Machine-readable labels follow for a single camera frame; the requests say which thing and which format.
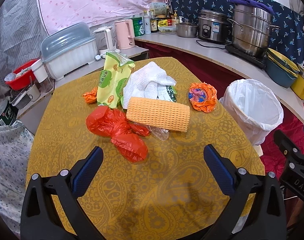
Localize red plastic bag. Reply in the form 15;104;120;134
86;106;150;163

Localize clear plastic wrap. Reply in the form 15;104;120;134
148;126;169;141

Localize green white packet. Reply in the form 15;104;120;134
164;86;177;102

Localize white cloth rag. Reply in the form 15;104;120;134
122;61;176;109

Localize yellow green snack bag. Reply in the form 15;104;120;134
97;51;135;108

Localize white lined trash bin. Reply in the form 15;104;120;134
219;79;284;145

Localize yellow saucepan with lid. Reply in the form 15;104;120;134
291;64;304;101

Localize stacked teal yellow basins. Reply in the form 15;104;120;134
265;48;300;88

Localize black induction cooker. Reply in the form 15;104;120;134
225;43;265;70

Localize navy patterned cloth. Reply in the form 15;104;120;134
170;0;304;64

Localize red counter skirt cloth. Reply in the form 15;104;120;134
135;39;304;173

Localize steel stacked steamer pot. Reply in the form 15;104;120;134
227;4;279;58

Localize small orange wrapper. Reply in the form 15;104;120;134
83;87;98;104

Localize silver rice cooker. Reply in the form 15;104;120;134
198;9;232;43

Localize red plastic basin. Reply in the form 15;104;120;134
5;59;38;90

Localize purple cloth on steamer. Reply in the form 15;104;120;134
228;0;275;15

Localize yellow paisley tablecloth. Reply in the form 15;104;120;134
27;72;265;239

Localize white cup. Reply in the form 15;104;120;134
31;59;48;83

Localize small steel pot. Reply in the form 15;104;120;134
176;23;198;38

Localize white dish rack box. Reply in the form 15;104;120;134
40;22;98;80

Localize dark sauce bottle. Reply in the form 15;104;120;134
150;9;158;33

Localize white bottle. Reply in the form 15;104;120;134
143;10;151;35

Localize white glass electric kettle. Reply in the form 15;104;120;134
93;26;120;58

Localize green tin can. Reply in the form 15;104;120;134
132;17;145;37

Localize pink electric kettle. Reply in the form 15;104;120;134
115;19;135;50

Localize pink dotted sheet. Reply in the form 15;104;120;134
36;0;178;36

